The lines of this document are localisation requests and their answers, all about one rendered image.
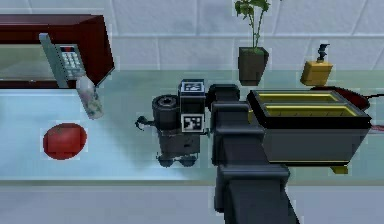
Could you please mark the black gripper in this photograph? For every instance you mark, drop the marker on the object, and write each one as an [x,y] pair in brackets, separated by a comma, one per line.
[166,113]

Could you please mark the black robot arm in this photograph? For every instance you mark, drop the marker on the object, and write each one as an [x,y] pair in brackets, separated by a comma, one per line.
[248,196]

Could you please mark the dark sunglasses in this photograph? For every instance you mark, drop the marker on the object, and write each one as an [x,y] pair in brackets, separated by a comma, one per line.
[166,161]

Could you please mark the red tomato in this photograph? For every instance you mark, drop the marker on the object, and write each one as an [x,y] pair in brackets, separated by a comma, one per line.
[65,141]

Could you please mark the dark red microwave oven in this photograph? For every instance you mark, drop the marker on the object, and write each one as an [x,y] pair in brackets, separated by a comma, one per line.
[93,46]

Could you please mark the green plant in dark pot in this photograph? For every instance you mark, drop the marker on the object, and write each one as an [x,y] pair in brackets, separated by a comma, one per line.
[252,66]

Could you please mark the black and yellow toaster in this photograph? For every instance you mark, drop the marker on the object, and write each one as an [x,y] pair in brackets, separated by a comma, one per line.
[310,143]

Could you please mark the yellow soap dispenser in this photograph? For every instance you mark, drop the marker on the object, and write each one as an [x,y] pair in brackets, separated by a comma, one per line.
[316,72]

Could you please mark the dark red pan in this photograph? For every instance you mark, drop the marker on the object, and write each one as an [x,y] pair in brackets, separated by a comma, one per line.
[353,96]

